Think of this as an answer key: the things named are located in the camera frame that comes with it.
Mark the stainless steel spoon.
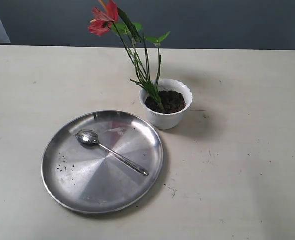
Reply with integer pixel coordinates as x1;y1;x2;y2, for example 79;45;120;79
75;129;150;177

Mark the artificial red flower stem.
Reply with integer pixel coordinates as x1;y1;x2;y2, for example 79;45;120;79
88;0;171;114

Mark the white scalloped flower pot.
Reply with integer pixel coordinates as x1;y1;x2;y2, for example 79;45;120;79
139;78;193;130

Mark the round stainless steel plate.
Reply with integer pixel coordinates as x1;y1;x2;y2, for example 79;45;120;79
41;110;164;214

